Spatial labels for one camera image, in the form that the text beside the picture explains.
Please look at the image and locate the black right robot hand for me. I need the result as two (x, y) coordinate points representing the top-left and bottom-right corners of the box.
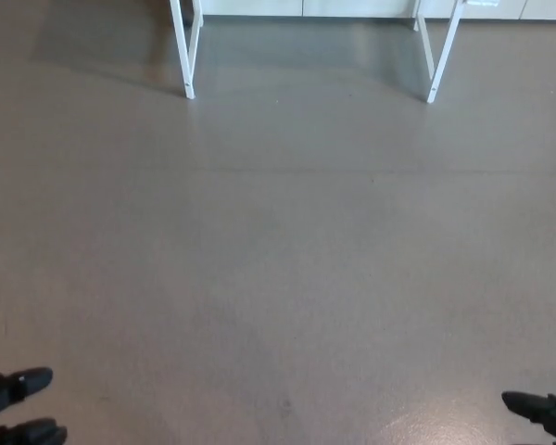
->
(500, 390), (556, 444)

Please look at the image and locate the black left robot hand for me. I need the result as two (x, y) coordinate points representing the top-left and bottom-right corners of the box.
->
(0, 366), (69, 445)

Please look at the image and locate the white table leg frame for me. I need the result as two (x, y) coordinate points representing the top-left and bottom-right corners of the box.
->
(168, 0), (205, 100)
(413, 0), (467, 105)

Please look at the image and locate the white low cabinet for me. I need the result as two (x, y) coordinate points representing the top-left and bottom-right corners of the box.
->
(197, 0), (556, 20)

